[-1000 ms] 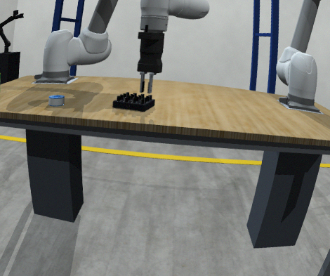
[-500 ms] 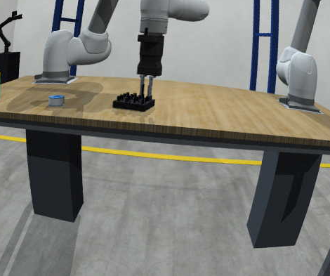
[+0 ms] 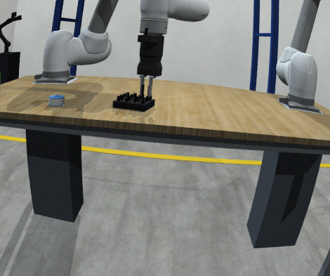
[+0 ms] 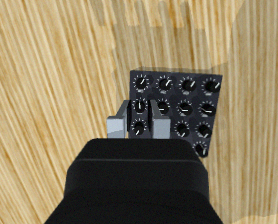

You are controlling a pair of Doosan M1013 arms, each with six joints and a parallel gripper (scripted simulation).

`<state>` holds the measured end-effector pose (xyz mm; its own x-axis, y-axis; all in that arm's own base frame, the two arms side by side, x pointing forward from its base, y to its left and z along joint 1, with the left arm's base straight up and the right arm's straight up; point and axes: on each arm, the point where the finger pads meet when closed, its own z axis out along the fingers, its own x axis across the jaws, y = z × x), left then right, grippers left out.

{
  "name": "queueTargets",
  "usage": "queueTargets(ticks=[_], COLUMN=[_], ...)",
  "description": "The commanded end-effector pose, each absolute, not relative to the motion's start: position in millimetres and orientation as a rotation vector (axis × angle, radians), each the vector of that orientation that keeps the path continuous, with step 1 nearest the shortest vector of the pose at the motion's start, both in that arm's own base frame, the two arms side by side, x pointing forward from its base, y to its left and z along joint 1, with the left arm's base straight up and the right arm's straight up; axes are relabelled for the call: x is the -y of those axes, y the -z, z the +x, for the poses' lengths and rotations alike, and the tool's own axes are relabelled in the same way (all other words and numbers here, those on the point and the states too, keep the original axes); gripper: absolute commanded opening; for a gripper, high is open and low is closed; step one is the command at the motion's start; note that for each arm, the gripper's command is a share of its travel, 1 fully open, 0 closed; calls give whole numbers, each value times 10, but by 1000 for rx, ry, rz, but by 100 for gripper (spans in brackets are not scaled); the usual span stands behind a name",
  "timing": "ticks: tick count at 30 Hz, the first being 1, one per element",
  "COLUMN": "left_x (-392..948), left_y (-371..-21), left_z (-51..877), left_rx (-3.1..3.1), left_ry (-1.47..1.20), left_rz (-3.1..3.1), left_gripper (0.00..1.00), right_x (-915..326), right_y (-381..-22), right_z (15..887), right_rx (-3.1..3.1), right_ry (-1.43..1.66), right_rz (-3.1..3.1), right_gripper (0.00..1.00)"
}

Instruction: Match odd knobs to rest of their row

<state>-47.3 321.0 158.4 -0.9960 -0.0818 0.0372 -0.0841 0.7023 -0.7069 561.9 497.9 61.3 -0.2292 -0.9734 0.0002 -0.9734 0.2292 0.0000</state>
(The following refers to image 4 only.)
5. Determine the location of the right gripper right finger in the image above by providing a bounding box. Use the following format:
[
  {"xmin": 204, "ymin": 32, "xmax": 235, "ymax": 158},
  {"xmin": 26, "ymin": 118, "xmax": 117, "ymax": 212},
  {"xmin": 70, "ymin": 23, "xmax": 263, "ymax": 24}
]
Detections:
[{"xmin": 148, "ymin": 100, "xmax": 171, "ymax": 139}]

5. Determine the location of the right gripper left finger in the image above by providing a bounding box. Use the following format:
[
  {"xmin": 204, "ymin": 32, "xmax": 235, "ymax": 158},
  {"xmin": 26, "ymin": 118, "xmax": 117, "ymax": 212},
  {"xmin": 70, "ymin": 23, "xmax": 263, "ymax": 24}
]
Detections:
[{"xmin": 106, "ymin": 100, "xmax": 132, "ymax": 138}]

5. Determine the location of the black knob box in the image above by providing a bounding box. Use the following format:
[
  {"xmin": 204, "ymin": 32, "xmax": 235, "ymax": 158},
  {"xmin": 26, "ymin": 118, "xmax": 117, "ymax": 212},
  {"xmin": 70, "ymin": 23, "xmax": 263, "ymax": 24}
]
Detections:
[{"xmin": 128, "ymin": 70, "xmax": 223, "ymax": 158}]

